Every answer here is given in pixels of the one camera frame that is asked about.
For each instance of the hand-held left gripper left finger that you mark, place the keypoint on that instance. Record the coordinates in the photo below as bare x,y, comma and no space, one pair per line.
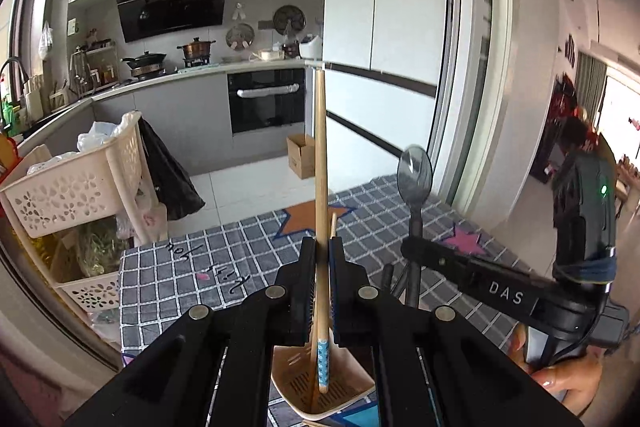
302,287

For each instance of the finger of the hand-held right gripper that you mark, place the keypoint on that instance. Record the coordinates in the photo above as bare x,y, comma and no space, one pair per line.
480,279

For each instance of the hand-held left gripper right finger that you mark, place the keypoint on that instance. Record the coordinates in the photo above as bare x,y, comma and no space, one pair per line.
345,287

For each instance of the dark translucent plastic spoon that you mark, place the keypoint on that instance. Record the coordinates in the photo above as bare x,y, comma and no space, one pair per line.
390,279
415,177

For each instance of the wooden chopstick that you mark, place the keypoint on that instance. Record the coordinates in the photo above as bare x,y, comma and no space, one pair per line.
320,187
332,227

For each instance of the beige plastic utensil holder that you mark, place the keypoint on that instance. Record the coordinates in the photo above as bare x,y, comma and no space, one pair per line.
300,377

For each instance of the person's right hand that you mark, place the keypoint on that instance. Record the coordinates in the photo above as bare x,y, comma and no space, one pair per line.
565,382

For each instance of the grey checked star tablecloth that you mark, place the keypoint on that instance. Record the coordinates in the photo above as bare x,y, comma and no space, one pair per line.
210,257

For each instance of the bright window with curtain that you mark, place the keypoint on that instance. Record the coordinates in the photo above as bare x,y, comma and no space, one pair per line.
612,117

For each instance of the cardboard box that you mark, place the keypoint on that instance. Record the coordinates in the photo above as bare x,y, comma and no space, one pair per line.
301,157

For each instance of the black hanging bag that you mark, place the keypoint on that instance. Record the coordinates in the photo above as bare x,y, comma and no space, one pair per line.
167,177

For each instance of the black built-in oven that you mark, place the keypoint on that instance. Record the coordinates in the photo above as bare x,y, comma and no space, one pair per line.
265,102

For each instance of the green vegetables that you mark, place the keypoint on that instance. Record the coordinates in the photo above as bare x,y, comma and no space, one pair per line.
102,249

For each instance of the grey kitchen countertop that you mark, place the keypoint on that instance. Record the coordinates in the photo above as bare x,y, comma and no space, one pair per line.
200,74

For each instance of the beige plastic storage cart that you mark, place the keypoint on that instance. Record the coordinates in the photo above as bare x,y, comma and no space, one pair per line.
65,192

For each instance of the silver round steamer rack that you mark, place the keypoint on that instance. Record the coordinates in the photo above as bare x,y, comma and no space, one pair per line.
239,36

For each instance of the white refrigerator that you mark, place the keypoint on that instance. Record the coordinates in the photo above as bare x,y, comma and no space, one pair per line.
390,32

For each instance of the copper pot with lid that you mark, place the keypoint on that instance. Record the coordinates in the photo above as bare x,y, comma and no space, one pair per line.
196,49

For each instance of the dark round hanging rack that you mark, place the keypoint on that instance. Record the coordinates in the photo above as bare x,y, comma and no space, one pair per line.
289,18

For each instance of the black wok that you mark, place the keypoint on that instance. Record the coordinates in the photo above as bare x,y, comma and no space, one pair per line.
145,61

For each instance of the spice rack with jars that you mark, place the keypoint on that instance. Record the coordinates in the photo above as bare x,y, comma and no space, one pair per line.
95,67

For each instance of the black range hood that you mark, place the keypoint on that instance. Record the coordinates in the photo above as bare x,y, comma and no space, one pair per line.
170,4

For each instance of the white hanging plastic bag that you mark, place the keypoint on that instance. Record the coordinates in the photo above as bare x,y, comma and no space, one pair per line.
46,42

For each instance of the kitchen faucet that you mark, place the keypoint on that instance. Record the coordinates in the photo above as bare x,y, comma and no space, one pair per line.
12,77

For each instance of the sliding glass door frame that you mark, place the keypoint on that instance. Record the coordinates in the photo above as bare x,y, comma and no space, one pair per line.
475,57

